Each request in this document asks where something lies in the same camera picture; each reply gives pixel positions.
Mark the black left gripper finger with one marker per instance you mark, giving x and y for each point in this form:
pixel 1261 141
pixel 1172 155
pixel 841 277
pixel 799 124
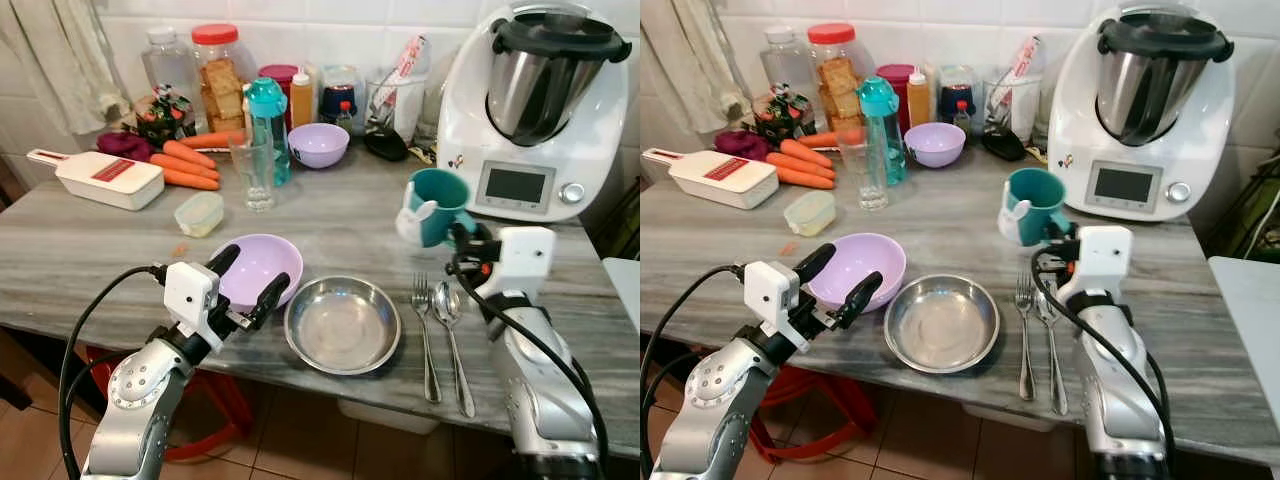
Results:
pixel 862 298
pixel 815 262
pixel 270 298
pixel 222 260

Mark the large lilac plastic bowl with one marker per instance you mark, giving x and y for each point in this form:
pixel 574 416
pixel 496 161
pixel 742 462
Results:
pixel 262 262
pixel 860 260

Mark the teal and white mug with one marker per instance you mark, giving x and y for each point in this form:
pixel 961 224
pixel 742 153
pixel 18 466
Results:
pixel 1035 205
pixel 440 205

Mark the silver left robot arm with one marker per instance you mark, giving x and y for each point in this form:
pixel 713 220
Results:
pixel 712 415
pixel 140 410

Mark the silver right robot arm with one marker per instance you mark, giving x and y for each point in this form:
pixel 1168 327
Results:
pixel 535 380
pixel 1115 380

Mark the small clear lidded container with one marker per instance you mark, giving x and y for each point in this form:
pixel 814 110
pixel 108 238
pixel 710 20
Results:
pixel 199 214
pixel 809 213

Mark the steel spoon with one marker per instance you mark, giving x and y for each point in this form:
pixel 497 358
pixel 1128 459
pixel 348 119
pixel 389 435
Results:
pixel 1053 360
pixel 448 303

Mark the stainless steel bowl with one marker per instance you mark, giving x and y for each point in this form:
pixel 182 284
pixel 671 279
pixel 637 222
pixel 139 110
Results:
pixel 342 325
pixel 941 322

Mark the orange carrot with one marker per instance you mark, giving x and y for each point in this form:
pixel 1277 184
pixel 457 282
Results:
pixel 210 140
pixel 798 165
pixel 180 165
pixel 190 154
pixel 806 153
pixel 192 181
pixel 805 180
pixel 820 139

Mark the clear drinking glass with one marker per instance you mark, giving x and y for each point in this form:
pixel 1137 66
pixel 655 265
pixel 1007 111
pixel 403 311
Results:
pixel 864 175
pixel 252 175

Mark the steel fork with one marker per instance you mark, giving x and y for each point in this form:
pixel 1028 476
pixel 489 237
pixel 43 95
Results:
pixel 424 330
pixel 1025 335

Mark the black ladle head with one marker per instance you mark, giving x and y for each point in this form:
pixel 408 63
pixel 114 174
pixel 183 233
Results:
pixel 1003 145
pixel 385 145

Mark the white vegetable slicer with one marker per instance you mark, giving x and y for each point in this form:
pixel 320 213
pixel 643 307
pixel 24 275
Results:
pixel 105 178
pixel 720 178

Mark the purple vegetable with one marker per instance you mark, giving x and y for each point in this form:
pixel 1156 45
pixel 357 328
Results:
pixel 125 147
pixel 740 145

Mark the small lilac plastic bowl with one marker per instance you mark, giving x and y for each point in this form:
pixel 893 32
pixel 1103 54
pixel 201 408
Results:
pixel 934 147
pixel 318 147

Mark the floral lidded dish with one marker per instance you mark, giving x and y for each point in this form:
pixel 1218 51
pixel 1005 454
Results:
pixel 782 113
pixel 165 115

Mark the clear utensil container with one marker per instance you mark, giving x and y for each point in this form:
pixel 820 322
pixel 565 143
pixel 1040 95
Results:
pixel 395 105
pixel 1012 105

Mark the white kitchen food processor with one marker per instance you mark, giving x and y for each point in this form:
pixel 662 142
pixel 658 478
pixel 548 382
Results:
pixel 545 110
pixel 1150 110

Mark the white side cabinet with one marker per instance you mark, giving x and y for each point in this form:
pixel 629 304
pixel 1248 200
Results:
pixel 625 290
pixel 1250 340

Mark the teal water bottle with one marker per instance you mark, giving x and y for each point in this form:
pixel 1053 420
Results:
pixel 268 110
pixel 882 110

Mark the small red-capped bottle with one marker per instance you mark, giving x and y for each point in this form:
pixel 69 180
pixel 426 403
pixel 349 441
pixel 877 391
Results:
pixel 345 118
pixel 963 117

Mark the white box under table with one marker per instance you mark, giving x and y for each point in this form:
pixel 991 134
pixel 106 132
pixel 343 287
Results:
pixel 390 415

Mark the orange sauce bottle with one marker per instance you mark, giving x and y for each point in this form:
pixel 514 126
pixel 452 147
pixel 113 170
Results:
pixel 301 100
pixel 918 100

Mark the red-lidded cracker jar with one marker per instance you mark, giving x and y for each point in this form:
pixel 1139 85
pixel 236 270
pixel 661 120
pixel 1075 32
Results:
pixel 222 80
pixel 838 80

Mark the magenta canister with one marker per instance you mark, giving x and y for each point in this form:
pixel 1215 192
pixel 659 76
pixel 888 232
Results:
pixel 278 78
pixel 893 80

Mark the dark blue jar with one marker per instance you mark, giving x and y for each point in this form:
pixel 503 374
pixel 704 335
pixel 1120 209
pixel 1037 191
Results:
pixel 957 90
pixel 340 95

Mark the red and white packet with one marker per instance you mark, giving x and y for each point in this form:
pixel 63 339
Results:
pixel 410 58
pixel 1026 58

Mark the clear plastic bottle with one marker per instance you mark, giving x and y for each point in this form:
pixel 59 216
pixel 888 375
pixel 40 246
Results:
pixel 785 62
pixel 168 65

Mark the hanging beige towel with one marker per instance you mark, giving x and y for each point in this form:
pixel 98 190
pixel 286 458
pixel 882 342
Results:
pixel 690 55
pixel 60 55

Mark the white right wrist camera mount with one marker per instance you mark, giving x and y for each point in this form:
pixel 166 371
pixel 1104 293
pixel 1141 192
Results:
pixel 525 258
pixel 1102 258

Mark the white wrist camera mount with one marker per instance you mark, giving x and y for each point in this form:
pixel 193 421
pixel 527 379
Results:
pixel 525 258
pixel 190 292
pixel 768 290
pixel 1102 258

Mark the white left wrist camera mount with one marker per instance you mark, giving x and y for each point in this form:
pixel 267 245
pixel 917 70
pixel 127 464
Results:
pixel 190 292
pixel 768 290

